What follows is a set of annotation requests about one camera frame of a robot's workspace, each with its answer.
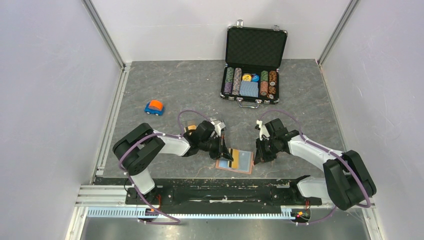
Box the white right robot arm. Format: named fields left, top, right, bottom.
left=253, top=118, right=377, bottom=211

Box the orange credit card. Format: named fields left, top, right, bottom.
left=230, top=148, right=240, bottom=170

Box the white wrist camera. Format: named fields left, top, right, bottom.
left=211, top=120, right=226, bottom=137
left=255, top=120, right=270, bottom=141

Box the clear acrylic card box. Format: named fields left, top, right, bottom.
left=182, top=118, right=205, bottom=133

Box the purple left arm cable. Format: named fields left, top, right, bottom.
left=118, top=109, right=213, bottom=225

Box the blue orange toy car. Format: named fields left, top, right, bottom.
left=144, top=100, right=165, bottom=116

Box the tan leather card holder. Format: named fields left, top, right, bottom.
left=215, top=148, right=255, bottom=175

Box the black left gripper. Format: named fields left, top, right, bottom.
left=199, top=134, right=233, bottom=162

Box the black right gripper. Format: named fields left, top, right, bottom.
left=254, top=137, right=279, bottom=165

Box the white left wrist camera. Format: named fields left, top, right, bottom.
left=211, top=120, right=226, bottom=137

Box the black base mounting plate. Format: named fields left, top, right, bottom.
left=144, top=178, right=323, bottom=206

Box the black poker chip case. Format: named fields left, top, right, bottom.
left=219, top=26, right=288, bottom=107

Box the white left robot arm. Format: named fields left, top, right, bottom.
left=112, top=120, right=234, bottom=204

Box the black credit card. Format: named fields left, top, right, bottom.
left=217, top=160, right=232, bottom=169

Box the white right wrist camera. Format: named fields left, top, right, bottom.
left=255, top=120, right=270, bottom=141

